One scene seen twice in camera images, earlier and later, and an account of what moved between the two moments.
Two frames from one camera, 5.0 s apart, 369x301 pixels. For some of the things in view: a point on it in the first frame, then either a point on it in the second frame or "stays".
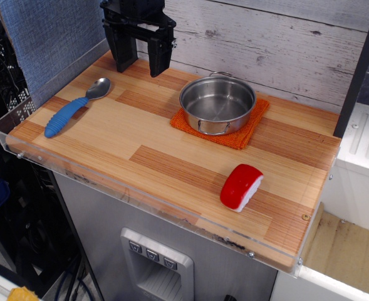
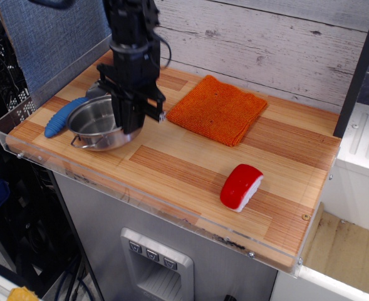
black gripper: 119,15 → 135,74
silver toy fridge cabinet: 133,253 stays
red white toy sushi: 240,186 stays
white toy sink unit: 344,259 stays
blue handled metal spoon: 97,89 stays
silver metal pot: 218,104 → 93,122
